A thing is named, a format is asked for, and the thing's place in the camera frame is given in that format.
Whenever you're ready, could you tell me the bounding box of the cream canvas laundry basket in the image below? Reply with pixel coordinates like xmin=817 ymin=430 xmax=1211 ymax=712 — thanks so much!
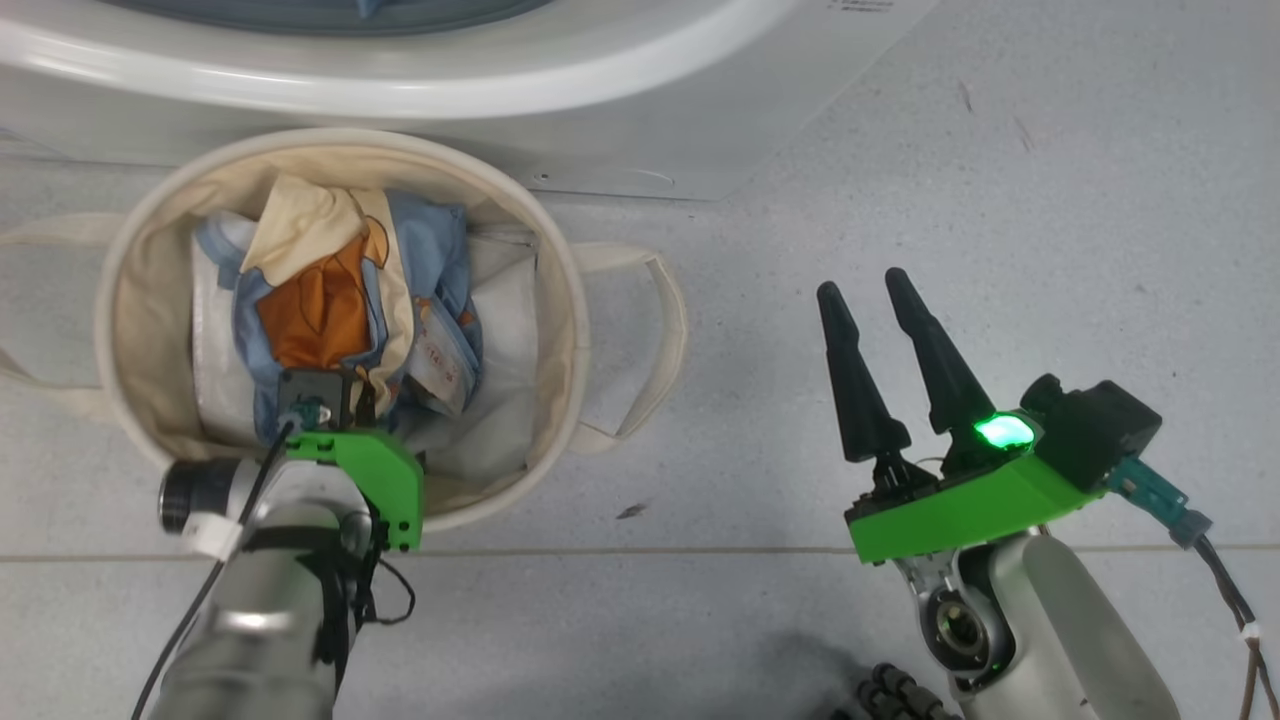
xmin=0 ymin=128 xmax=689 ymax=533

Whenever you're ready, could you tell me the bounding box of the black velcro strap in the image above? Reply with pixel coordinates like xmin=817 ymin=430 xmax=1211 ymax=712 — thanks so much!
xmin=240 ymin=525 xmax=379 ymax=666

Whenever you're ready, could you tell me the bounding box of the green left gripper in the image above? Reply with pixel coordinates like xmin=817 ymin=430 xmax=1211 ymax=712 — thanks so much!
xmin=285 ymin=430 xmax=426 ymax=553

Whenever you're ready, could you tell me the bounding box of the white front-load washing machine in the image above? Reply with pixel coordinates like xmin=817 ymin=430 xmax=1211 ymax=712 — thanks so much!
xmin=0 ymin=0 xmax=941 ymax=201

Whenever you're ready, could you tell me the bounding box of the thin black looped cable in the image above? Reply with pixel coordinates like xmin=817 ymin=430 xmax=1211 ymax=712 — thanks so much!
xmin=365 ymin=555 xmax=417 ymax=627

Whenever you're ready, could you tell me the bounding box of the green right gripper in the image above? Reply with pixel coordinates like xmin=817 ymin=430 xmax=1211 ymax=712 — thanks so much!
xmin=817 ymin=268 xmax=1121 ymax=566

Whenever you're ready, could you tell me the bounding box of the black corrugated cable conduit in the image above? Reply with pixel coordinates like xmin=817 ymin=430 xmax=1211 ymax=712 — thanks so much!
xmin=830 ymin=660 xmax=963 ymax=720

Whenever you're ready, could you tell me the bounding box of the cream orange blue print garment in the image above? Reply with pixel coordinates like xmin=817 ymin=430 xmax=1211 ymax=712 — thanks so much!
xmin=195 ymin=175 xmax=484 ymax=446

